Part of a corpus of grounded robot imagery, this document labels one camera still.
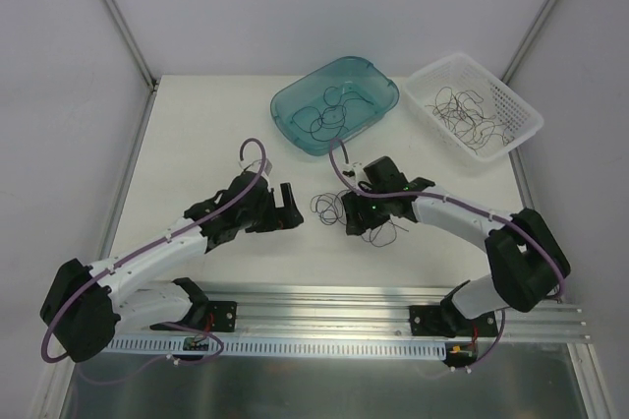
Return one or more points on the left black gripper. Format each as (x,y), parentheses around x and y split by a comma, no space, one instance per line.
(275,212)

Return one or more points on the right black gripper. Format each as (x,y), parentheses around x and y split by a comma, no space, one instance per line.
(357,209)

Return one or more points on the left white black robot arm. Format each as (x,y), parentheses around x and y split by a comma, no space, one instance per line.
(87,305)

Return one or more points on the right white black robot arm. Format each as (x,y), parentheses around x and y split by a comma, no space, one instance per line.
(526,264)

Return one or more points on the teal transparent plastic tub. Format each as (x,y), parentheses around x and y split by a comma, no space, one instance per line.
(339,100)

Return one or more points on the white perforated plastic basket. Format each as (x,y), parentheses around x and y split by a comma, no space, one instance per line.
(473,116)

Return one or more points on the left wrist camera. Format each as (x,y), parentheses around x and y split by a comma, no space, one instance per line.
(266,167)

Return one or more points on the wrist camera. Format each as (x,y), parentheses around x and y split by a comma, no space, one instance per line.
(354,171)
(266,167)

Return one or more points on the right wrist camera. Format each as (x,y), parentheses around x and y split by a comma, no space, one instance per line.
(354,171)

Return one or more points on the aluminium mounting rail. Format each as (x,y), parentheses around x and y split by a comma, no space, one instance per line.
(374,313)

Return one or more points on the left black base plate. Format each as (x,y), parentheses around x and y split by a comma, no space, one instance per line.
(221,315)

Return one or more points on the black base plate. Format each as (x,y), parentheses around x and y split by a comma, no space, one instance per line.
(430,320)
(221,315)

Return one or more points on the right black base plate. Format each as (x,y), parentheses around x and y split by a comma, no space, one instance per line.
(430,320)

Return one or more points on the white slotted cable duct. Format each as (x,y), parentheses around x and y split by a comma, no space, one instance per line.
(189,345)

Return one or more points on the left aluminium frame post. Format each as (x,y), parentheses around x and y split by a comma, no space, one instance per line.
(121,26)

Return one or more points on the aluminium frame post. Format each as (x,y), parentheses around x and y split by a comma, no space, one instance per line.
(528,40)
(121,26)

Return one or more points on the right aluminium frame post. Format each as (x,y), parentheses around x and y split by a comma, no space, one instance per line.
(528,40)

